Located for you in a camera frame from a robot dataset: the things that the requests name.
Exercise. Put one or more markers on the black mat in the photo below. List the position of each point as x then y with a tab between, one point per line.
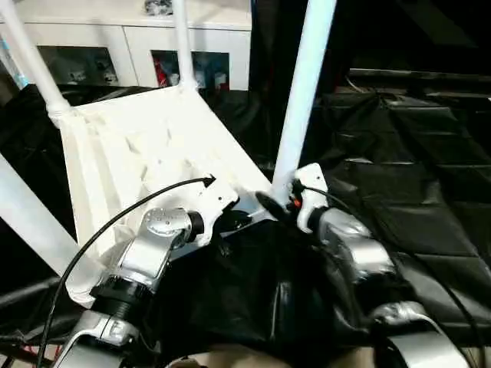
403	172

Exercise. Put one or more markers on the red bottle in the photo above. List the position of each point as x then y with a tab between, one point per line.
162	73

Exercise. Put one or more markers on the large black case yellow label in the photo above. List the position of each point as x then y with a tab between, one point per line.
268	38

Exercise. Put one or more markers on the grey metal bar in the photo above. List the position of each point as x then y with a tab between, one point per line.
422	74

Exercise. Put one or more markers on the white cabinet with glass doors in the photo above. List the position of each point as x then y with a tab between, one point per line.
115	34

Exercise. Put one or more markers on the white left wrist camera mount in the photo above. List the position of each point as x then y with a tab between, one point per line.
218	195

